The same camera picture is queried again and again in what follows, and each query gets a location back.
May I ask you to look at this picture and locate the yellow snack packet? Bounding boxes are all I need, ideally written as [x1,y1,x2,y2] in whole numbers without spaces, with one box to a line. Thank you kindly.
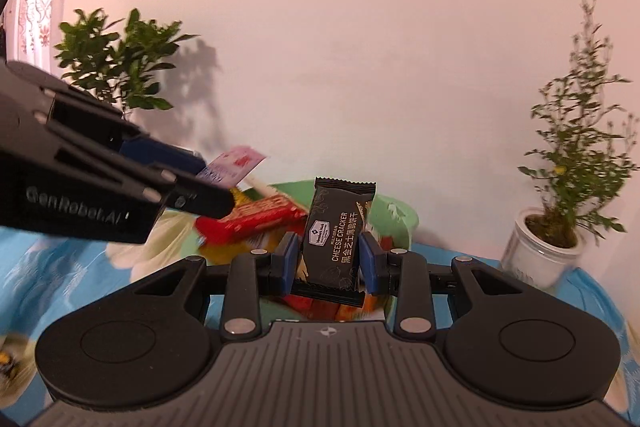
[227,186,261,208]

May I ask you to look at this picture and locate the blue floral tablecloth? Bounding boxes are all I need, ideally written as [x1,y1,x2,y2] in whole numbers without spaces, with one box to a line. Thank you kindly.
[0,207,640,427]

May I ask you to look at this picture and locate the leafy plant in glass vase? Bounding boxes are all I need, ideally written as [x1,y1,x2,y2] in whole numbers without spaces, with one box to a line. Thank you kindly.
[54,7,198,124]

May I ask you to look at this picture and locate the green bowl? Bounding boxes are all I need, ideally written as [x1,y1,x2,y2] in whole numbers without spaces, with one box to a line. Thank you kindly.
[197,179,421,323]

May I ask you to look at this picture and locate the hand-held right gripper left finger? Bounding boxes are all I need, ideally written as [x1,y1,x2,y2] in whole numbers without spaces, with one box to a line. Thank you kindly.
[131,232,302,342]

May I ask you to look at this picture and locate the white pink snack packet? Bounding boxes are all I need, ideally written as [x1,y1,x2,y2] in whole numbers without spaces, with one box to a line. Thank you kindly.
[196,146,266,188]

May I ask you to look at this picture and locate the red bar packet gold print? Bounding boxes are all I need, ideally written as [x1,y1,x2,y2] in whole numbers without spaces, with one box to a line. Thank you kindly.
[194,193,309,250]

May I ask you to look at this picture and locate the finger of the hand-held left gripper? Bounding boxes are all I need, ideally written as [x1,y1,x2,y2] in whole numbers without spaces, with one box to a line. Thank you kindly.
[59,146,237,219]
[47,89,207,181]

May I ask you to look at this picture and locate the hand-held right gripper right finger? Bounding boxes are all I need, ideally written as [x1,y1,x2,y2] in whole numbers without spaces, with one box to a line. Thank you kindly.
[359,231,518,338]

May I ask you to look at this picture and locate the orange small snack packet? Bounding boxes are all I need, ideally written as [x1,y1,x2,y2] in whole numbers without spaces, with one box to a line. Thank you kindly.
[336,302,383,322]

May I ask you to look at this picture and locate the black cracker packet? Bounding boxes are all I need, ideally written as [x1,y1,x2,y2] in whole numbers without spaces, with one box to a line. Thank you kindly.
[290,177,377,308]

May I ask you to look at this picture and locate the yellow black small packet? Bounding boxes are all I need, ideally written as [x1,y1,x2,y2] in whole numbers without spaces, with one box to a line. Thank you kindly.
[0,347,17,383]

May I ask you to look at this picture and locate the thin plant in white pot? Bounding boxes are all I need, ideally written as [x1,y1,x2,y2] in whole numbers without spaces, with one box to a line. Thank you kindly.
[500,0,640,293]

